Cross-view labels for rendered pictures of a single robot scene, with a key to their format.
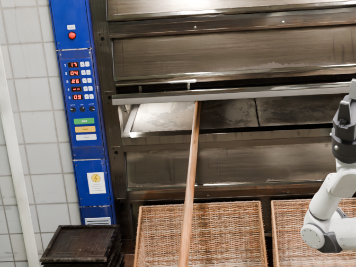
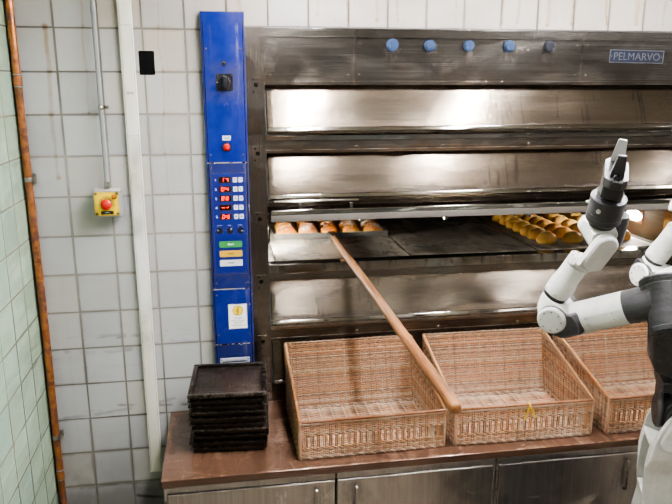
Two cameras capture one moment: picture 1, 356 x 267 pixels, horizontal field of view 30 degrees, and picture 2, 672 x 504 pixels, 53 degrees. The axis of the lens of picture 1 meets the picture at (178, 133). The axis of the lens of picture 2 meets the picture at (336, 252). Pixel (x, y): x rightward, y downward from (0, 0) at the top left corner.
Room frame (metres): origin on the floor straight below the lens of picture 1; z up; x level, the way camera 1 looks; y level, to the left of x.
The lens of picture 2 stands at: (0.08, 0.66, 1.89)
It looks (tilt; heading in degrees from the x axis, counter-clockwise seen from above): 14 degrees down; 345
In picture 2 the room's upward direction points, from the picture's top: straight up
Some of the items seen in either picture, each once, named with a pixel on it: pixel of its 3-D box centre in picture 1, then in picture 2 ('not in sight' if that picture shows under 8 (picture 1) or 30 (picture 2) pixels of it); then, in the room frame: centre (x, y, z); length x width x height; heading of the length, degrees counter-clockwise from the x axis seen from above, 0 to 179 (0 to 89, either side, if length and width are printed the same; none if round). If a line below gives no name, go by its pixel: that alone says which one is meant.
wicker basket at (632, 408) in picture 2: not in sight; (637, 371); (2.34, -1.24, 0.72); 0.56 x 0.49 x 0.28; 86
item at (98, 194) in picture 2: not in sight; (108, 202); (2.75, 0.85, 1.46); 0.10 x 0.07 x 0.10; 85
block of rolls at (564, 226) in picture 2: not in sight; (557, 224); (3.05, -1.26, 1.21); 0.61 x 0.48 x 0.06; 175
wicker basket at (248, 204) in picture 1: (201, 256); (360, 391); (2.45, -0.05, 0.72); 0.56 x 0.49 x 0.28; 86
